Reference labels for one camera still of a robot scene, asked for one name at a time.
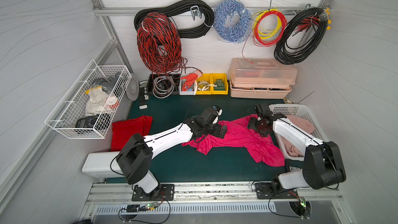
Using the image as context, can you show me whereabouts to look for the pink translucent toolbox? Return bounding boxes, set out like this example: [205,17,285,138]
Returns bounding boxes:
[229,58,298,99]

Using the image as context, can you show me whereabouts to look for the pale pink t-shirt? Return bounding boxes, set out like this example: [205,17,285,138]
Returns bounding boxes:
[278,115,315,158]

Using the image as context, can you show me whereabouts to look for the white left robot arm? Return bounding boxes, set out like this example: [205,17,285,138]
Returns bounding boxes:
[113,106,228,194]

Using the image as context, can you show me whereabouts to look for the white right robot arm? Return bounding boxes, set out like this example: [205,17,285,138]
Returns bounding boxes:
[247,104,346,195]

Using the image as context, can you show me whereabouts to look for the white storage bin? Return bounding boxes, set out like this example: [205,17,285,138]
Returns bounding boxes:
[179,78,198,96]

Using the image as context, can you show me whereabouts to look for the black corrugated hose coil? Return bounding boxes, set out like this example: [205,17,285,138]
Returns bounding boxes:
[133,0,215,39]

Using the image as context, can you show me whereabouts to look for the black cable coil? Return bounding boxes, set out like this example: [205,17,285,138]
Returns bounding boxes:
[273,7,332,65]

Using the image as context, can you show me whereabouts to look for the coiled metal flexible conduit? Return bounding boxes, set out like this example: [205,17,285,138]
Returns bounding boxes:
[152,75,175,99]

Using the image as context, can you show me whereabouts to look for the yellow bin with tape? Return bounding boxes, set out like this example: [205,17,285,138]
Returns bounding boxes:
[196,74,212,95]

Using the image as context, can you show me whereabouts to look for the white cloth gloves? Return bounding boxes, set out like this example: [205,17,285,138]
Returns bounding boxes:
[85,86,119,116]

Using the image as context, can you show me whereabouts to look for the red black twisted wire coil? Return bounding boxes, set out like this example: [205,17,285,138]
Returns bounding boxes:
[136,12,200,75]

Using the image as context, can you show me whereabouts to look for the folded red t-shirt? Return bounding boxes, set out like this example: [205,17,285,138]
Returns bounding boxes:
[110,116,153,151]

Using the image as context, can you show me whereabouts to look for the red work glove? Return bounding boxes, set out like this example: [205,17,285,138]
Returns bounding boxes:
[181,69,203,88]

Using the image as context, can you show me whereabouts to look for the green circuit boards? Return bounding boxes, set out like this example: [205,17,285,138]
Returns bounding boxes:
[214,79,226,91]

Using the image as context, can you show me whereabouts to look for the magenta t-shirt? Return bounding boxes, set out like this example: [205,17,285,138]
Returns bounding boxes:
[182,115,285,167]

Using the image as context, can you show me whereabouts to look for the blue white wire coil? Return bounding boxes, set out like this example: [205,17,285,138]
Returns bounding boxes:
[212,0,253,44]

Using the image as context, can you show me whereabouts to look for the black storage bin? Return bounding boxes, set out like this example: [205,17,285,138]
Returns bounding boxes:
[147,74,181,99]

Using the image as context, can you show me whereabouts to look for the white ribbon tape roll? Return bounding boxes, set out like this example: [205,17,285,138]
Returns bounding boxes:
[198,80,214,91]

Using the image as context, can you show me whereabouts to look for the black multimeter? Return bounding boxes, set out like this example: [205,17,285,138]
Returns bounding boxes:
[75,113,111,130]

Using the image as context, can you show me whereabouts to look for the white wire wall basket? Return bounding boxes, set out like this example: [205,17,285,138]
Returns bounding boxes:
[45,61,132,139]

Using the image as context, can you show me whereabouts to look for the red yellow wire coil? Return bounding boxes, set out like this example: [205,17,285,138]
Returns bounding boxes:
[241,8,288,64]

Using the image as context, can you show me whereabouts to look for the white laundry basket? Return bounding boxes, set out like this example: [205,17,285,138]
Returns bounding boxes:
[269,104,328,161]

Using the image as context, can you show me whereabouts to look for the yellow bin with circuit boards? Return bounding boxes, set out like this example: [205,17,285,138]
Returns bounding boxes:
[211,73,229,95]

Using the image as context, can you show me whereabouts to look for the white power supply box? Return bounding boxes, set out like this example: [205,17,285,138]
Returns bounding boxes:
[81,151,124,179]

